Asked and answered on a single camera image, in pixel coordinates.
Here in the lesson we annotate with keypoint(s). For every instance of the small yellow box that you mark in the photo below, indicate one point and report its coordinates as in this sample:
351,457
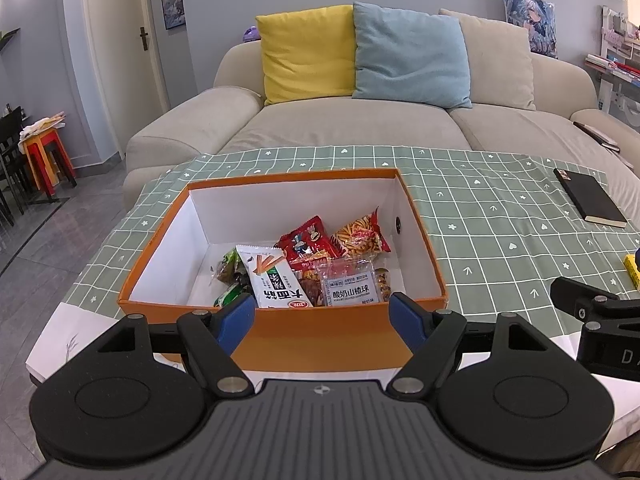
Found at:
632,270

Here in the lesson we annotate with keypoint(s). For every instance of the clear peanut snack packet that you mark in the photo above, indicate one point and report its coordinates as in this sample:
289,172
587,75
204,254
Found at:
383,285

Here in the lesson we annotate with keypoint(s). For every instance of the small purple item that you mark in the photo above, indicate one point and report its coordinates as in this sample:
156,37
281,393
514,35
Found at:
250,34

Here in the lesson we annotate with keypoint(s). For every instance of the white bookshelf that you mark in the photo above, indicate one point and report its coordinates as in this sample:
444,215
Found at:
617,60

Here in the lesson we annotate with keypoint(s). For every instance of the green checked tablecloth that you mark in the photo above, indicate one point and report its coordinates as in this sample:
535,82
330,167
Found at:
500,240

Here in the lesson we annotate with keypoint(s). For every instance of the dark wall shelf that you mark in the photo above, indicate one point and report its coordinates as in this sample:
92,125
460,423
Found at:
9,37

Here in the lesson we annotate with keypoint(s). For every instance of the dark green snack packet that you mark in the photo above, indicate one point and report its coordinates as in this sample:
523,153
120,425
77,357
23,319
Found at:
230,297

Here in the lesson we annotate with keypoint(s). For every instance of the light blue pillow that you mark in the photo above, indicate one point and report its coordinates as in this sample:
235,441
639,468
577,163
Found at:
410,55

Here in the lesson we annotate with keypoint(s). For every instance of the beige pillow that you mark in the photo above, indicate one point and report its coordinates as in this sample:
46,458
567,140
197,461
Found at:
500,65

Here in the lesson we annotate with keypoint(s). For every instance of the beige sofa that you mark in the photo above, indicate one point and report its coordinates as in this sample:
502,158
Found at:
350,125

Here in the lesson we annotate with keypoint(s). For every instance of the clear packet of white balls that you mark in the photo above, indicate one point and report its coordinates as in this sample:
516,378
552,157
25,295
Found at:
350,285

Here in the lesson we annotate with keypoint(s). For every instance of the orange cardboard box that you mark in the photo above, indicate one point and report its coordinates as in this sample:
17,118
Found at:
320,340

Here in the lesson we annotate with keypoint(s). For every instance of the light green snack packet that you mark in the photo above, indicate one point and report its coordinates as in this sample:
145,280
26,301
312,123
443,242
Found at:
229,267

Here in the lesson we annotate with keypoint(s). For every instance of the white door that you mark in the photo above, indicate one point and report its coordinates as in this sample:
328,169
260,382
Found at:
120,60

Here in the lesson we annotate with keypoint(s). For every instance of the white stick snack packet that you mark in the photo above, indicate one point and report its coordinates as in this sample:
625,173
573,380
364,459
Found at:
270,280

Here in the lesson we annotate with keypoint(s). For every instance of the red snack bag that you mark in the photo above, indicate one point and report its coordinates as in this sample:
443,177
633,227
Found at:
305,242

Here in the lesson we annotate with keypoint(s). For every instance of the black notebook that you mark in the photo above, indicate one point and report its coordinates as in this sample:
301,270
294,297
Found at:
590,197

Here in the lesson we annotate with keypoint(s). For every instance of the small red-brown snack packet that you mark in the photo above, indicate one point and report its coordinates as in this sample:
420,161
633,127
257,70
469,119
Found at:
310,290

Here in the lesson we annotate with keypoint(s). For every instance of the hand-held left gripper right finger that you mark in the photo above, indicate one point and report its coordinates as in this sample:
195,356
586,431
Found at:
407,320

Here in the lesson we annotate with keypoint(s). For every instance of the orange stick snack bag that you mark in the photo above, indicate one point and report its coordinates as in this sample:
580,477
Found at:
357,235

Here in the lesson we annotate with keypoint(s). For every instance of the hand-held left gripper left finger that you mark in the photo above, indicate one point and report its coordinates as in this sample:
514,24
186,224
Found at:
235,322

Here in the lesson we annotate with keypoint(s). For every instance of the printed figure pillow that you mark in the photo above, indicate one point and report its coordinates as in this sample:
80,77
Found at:
530,22

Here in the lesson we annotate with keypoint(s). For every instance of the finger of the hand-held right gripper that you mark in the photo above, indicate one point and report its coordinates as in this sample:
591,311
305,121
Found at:
570,297

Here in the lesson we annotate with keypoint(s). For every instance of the red stool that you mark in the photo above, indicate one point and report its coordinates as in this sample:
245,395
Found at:
45,137

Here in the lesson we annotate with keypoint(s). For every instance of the white cloth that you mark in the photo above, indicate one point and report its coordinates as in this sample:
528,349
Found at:
40,125

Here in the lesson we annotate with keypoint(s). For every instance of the yellow pillow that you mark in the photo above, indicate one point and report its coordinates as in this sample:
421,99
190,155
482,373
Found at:
305,55

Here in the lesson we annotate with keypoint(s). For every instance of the yellow stool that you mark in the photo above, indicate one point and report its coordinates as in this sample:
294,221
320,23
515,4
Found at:
39,165

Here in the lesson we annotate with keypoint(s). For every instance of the black dining chair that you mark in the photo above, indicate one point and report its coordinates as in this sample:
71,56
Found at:
5,205
12,140

